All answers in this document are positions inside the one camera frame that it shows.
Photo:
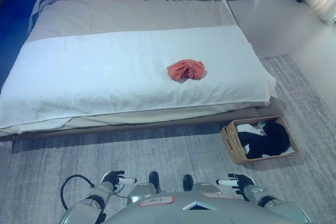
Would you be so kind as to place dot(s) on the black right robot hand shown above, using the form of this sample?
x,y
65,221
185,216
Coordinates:
x,y
242,180

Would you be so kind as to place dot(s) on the white towel covered bed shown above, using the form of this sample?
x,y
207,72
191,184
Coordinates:
x,y
105,77

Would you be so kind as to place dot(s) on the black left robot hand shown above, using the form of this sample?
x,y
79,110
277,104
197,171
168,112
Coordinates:
x,y
113,175

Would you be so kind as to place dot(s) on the white garment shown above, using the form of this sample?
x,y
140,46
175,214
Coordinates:
x,y
248,129

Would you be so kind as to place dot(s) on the beige bed runner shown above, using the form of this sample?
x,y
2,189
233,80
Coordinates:
x,y
131,16

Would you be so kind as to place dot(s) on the black garment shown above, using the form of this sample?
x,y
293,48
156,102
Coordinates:
x,y
270,140

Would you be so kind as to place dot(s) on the grey striped rug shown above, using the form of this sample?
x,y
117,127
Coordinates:
x,y
131,153

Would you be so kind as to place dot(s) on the silver robot leg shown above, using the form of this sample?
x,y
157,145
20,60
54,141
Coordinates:
x,y
143,190
204,187

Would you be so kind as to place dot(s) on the silver right robot leg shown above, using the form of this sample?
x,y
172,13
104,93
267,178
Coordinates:
x,y
204,187

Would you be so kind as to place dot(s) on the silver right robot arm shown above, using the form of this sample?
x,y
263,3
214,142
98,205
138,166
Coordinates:
x,y
256,191

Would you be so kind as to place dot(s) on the silver left robot leg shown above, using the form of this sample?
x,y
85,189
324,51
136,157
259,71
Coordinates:
x,y
143,190

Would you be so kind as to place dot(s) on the red cloth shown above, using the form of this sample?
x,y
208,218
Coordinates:
x,y
187,69

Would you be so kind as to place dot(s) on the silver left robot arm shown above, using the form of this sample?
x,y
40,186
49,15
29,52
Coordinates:
x,y
101,191

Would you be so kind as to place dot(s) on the silver robot torso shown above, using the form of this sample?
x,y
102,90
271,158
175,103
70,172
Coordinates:
x,y
183,212

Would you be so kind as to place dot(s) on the woven wooden laundry basket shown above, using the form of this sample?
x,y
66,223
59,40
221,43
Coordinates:
x,y
231,140

